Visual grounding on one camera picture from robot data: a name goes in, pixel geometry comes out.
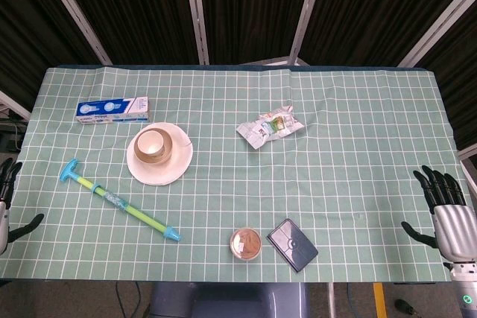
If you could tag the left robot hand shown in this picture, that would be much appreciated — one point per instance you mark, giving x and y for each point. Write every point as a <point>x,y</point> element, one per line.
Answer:
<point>5,199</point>

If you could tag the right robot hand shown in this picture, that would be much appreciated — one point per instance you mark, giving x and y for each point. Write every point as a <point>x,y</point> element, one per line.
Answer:
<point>451,221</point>

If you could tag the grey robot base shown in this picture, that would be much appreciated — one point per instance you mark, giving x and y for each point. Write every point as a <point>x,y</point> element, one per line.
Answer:
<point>231,299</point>

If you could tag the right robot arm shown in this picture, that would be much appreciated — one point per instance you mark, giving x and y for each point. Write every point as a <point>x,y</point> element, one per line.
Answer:
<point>466,288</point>

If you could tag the blue green toy water pump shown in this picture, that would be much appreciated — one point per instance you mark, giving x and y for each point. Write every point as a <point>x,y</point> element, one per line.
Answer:
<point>119,200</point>

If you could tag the blue white toothpaste box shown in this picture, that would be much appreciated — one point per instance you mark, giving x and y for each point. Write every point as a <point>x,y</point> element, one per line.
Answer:
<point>112,110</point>

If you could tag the dark blue card case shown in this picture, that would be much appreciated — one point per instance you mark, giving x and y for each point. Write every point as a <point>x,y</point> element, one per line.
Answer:
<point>292,243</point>

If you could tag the white paper plate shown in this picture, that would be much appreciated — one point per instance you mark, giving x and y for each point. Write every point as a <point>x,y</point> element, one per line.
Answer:
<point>175,158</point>

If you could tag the crumpled white snack wrapper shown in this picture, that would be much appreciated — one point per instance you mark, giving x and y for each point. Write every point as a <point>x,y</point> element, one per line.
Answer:
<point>270,126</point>

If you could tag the round clear lidded container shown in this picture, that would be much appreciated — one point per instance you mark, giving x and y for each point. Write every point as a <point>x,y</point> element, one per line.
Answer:
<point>246,244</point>

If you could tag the green checked tablecloth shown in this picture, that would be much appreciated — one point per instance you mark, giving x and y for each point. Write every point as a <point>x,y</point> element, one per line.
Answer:
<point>238,184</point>

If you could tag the white partition frame post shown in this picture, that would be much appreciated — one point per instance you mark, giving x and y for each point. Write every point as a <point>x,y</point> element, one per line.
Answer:
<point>438,12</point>
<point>305,12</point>
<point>196,12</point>
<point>74,12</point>

